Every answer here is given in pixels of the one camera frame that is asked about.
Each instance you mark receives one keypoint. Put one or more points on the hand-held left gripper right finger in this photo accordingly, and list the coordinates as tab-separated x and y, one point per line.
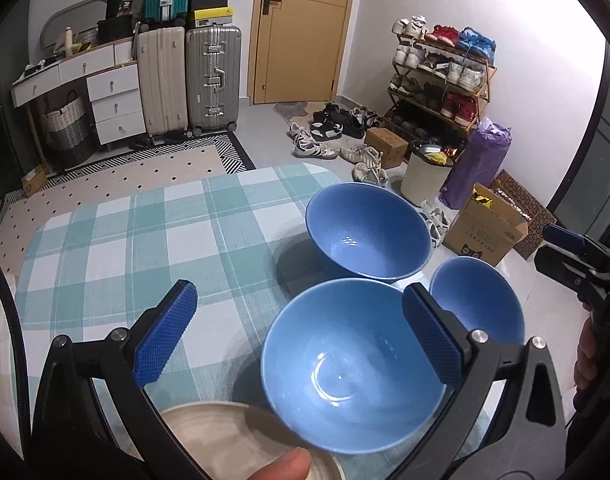
430	332

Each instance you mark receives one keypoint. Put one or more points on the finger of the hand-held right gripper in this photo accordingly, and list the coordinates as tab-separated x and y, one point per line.
565	239
560	267

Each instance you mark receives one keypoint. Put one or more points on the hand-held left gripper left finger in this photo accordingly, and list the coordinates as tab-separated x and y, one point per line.
167	330

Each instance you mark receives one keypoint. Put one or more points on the blue bowl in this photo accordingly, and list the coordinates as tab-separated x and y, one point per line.
365	225
335	340
480	295

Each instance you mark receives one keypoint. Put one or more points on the cream plate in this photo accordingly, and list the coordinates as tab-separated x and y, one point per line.
210	435

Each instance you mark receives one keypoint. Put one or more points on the person's right hand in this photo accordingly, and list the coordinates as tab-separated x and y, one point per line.
585	355

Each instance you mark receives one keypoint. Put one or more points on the person's left hand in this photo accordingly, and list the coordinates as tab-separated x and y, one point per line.
280	467

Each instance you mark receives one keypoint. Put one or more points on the patterned flat board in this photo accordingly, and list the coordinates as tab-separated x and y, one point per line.
530	205

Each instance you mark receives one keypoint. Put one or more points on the large open cardboard box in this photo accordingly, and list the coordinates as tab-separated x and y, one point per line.
485	240

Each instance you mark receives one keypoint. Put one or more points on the purple bag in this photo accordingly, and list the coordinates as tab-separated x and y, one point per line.
477	160

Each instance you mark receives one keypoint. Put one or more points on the beige trash bin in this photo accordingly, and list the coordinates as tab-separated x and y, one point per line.
425	180

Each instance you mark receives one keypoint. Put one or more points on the beige dotted rug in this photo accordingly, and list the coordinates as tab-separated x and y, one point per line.
110	180

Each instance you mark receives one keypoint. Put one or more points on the wooden shoe rack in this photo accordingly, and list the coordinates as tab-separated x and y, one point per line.
487	95

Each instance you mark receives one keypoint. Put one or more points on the brown cardboard box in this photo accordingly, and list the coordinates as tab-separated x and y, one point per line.
385	147

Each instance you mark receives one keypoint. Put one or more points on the small cardboard box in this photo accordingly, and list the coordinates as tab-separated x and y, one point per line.
35	182

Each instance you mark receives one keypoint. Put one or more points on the shoe rack with shoes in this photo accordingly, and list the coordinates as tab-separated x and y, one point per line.
450	70

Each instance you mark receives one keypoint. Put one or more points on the scattered pile of shoes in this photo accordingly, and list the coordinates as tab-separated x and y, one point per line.
330	130

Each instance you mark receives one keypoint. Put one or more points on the woven laundry basket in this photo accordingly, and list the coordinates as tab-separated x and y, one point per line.
67	125

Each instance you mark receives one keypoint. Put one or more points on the white vanity desk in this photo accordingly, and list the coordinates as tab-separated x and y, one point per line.
115	100

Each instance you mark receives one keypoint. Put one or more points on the beige suitcase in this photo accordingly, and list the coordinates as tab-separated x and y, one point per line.
160	85

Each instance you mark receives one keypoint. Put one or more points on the grey door mat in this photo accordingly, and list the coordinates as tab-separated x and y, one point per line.
290	110

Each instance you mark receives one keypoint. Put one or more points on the silver suitcase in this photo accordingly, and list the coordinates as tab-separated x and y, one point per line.
212	80

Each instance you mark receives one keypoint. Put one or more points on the white bottle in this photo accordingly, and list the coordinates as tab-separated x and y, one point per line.
69	42

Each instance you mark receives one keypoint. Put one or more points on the yellow black shoe box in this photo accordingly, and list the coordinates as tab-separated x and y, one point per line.
211	18

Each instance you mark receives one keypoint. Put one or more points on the black bag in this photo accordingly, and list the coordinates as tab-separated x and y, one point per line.
116	15

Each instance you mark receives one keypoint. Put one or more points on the wooden door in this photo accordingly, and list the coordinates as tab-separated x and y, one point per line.
300	35

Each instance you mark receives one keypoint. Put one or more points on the arched grey mirror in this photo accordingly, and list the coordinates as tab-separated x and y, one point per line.
47	25

